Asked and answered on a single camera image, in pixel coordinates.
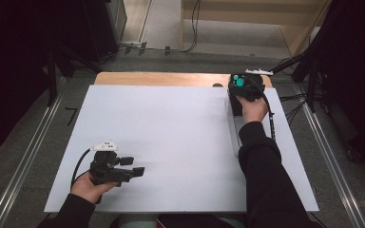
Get black metal stand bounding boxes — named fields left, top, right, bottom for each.
left=269, top=47, right=322, bottom=113
left=46, top=47, right=77, bottom=107

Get white table board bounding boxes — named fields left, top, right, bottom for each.
left=43, top=85, right=320, bottom=214

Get aluminium floor rail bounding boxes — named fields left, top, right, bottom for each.
left=0, top=77, right=66, bottom=228
left=300, top=101, right=365, bottom=228

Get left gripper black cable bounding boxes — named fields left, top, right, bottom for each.
left=70, top=148, right=92, bottom=188

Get black hanging cable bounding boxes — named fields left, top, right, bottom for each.
left=183, top=0, right=202, bottom=53

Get black cabinet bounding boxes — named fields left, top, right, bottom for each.
left=82, top=0, right=128, bottom=63

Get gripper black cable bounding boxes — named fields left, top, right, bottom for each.
left=70, top=148, right=92, bottom=188
left=252, top=76, right=277, bottom=142

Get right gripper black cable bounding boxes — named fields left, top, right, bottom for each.
left=252, top=76, right=277, bottom=142

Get person's right hand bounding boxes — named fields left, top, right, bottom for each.
left=237, top=94, right=270, bottom=124

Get black floor cables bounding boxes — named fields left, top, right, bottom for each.
left=279, top=93, right=309, bottom=125

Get person's left hand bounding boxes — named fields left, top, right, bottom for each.
left=70, top=172, right=119, bottom=204

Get light wooden furniture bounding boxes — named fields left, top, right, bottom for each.
left=180, top=0, right=331, bottom=58

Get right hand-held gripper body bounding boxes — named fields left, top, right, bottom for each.
left=228, top=68, right=274, bottom=103

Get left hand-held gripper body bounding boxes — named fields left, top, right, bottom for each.
left=88, top=141, right=134, bottom=188

